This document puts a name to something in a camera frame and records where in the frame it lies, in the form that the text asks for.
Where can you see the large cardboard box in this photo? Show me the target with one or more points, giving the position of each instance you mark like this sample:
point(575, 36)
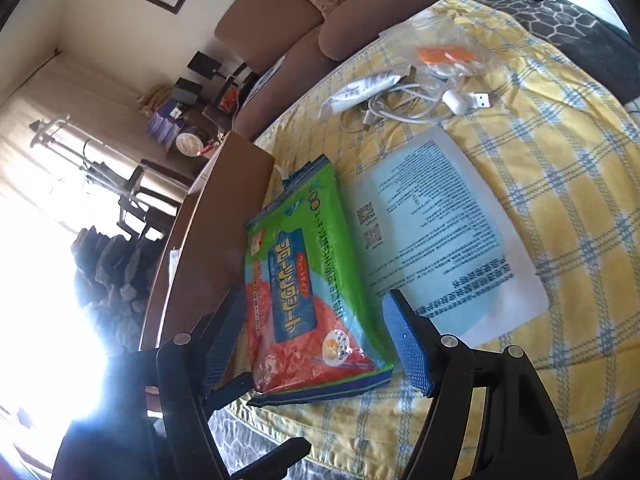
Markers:
point(210, 230)

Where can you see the grey patterned blanket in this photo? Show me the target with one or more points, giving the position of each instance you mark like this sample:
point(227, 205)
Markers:
point(565, 10)

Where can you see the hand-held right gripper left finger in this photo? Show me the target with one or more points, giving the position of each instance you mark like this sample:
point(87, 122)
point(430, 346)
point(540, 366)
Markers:
point(220, 345)

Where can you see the grey clothing pile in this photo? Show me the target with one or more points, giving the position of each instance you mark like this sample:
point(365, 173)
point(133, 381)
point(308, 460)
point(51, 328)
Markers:
point(115, 265)

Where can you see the purple boxes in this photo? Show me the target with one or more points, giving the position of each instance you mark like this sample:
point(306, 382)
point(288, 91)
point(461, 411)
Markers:
point(165, 125)

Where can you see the black speaker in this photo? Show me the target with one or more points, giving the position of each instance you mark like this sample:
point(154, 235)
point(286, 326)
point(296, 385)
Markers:
point(187, 91)
point(205, 65)

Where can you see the wooden chair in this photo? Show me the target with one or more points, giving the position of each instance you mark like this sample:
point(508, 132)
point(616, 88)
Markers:
point(150, 195)

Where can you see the white stand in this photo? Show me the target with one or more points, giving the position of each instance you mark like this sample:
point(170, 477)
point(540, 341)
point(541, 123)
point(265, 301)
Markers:
point(50, 132)

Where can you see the green floor wipes pack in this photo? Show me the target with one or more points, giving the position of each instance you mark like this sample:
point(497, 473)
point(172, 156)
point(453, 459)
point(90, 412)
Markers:
point(310, 280)

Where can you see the round tin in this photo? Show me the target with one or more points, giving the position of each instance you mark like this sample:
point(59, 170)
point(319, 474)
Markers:
point(190, 144)

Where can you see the brown sofa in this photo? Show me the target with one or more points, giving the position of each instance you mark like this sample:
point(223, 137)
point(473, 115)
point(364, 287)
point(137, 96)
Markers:
point(290, 60)

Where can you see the white tube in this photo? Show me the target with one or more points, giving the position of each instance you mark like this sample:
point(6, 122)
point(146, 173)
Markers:
point(360, 91)

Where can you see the clear zip bag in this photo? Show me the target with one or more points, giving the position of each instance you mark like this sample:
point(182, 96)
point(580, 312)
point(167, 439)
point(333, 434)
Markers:
point(440, 30)

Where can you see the orange packet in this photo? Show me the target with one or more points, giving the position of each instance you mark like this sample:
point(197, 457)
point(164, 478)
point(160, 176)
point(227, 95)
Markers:
point(442, 55)

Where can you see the printed paper sheet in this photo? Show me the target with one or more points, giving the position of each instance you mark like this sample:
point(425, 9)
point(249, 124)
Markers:
point(440, 230)

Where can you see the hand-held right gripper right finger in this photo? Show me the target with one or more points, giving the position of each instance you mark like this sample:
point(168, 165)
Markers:
point(410, 345)

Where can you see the yellow plaid tablecloth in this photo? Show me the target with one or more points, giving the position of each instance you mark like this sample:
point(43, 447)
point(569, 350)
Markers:
point(575, 185)

